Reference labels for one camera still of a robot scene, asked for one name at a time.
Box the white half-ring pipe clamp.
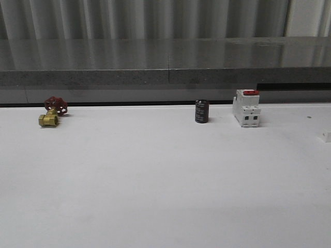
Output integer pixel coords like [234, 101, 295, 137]
[318, 129, 331, 143]

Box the black cylindrical capacitor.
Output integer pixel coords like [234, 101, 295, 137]
[194, 100, 209, 123]

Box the brass valve red handwheel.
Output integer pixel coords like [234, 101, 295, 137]
[38, 97, 68, 127]

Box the grey stone counter ledge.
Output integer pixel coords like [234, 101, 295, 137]
[1, 37, 330, 90]

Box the white circuit breaker red switch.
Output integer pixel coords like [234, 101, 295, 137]
[232, 89, 261, 128]

